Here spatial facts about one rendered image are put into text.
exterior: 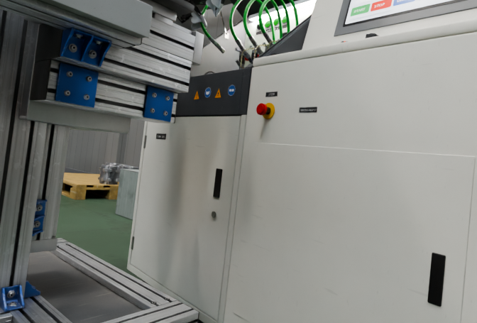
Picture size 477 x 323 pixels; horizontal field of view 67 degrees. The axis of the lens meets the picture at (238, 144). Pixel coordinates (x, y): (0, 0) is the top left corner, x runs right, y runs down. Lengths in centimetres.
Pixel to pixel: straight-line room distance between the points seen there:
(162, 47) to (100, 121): 26
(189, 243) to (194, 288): 16
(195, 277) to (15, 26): 95
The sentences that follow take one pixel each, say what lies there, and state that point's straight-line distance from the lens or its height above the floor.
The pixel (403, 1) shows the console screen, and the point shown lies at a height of 118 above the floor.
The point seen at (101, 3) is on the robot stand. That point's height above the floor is 91.
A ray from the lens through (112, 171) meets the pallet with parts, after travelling 443.
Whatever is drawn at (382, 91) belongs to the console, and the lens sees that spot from 92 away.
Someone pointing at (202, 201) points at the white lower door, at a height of 47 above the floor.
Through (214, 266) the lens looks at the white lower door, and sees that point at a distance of 129.
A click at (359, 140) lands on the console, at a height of 72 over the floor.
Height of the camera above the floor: 65
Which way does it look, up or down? 2 degrees up
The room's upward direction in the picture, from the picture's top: 6 degrees clockwise
